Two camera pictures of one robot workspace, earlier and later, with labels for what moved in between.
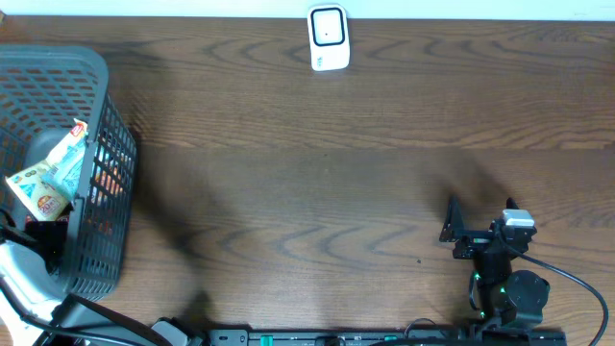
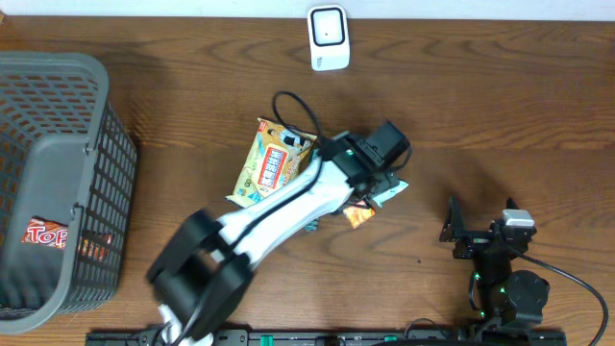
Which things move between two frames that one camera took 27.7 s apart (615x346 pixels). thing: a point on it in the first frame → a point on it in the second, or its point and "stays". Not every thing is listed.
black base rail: (387, 336) stays
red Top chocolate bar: (110, 180) → (49, 233)
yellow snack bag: (41, 199) → (276, 156)
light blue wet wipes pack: (63, 168) → (380, 198)
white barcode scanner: (329, 37) stays
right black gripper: (474, 240) stays
